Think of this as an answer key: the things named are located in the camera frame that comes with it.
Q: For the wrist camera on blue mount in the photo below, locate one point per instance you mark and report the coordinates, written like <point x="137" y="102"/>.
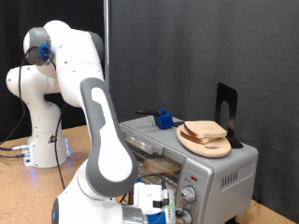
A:
<point x="169" y="205"/>

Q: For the vertical metal pole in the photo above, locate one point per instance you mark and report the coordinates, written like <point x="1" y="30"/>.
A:
<point x="107" y="40"/>

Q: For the black metal bookend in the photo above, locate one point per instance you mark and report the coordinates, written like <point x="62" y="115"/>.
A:
<point x="225" y="93"/>

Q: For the silver oven knob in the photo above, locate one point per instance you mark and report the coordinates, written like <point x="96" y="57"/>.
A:
<point x="188" y="194"/>
<point x="187" y="217"/>

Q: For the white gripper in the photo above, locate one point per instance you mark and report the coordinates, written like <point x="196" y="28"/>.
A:
<point x="146" y="194"/>

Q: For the spatula with blue block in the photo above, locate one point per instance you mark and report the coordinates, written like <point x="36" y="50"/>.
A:
<point x="163" y="119"/>

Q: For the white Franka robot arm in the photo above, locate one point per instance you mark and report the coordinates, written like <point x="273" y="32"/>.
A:
<point x="106" y="155"/>

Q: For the round wooden board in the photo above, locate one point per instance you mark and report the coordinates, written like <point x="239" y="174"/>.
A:
<point x="211" y="150"/>

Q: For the silver toaster oven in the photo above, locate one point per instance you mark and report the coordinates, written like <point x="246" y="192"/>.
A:
<point x="218" y="174"/>

